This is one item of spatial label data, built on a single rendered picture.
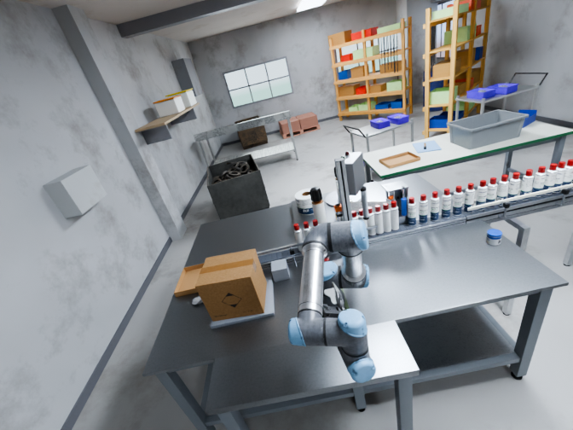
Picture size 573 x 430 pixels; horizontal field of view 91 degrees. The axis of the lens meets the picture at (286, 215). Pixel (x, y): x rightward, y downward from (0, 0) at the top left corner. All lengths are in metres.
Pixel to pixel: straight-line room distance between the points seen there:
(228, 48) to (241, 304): 8.46
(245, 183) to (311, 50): 6.05
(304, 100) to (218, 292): 8.39
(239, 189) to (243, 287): 2.82
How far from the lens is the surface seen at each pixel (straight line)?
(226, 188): 4.19
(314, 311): 0.88
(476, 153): 3.40
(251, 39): 9.41
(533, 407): 2.41
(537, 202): 2.42
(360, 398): 2.08
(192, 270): 2.23
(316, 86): 9.53
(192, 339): 1.74
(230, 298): 1.58
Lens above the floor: 2.01
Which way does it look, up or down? 28 degrees down
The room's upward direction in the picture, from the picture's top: 15 degrees counter-clockwise
